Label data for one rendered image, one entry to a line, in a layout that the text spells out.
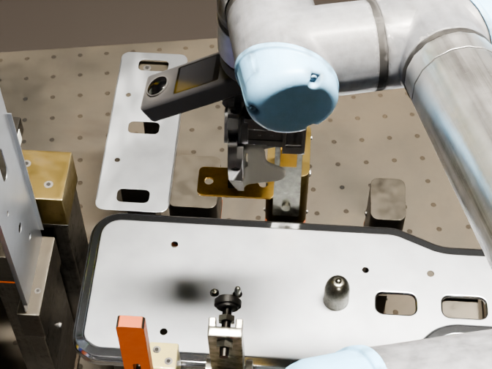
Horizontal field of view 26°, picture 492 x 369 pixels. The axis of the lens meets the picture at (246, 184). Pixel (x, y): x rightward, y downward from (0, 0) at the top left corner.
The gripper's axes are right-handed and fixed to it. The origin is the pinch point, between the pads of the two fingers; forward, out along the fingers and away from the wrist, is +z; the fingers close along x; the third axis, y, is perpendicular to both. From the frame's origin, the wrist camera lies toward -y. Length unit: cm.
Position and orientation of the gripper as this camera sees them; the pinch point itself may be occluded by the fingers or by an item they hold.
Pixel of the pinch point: (235, 173)
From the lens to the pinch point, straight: 116.2
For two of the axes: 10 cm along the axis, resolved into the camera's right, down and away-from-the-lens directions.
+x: 0.6, -8.1, 5.8
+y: 10.0, 0.5, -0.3
